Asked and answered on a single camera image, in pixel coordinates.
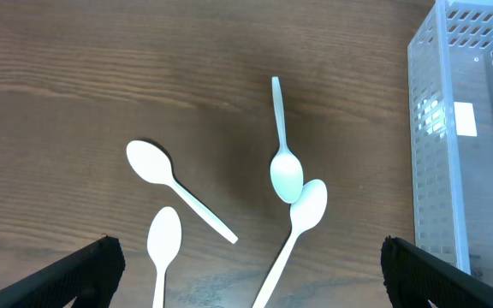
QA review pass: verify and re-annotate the white plastic spoon upper left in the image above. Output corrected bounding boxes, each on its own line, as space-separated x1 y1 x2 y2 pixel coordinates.
126 139 238 244

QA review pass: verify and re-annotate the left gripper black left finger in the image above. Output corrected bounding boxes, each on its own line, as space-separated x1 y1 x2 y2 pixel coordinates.
0 236 126 308

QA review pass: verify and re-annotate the clear perforated plastic basket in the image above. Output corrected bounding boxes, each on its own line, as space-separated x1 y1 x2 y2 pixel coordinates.
407 1 493 287

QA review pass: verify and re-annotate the white plastic spoon long handle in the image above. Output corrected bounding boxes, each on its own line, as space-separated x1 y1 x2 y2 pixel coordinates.
252 179 328 308

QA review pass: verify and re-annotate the white plastic spoon bottom left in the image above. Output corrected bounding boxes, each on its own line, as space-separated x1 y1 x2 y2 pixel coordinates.
146 206 182 308

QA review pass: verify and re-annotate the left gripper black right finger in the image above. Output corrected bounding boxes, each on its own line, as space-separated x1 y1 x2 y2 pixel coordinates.
381 236 493 308

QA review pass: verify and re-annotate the pale green plastic spoon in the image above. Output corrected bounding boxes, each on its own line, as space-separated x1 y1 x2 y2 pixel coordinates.
270 76 304 204

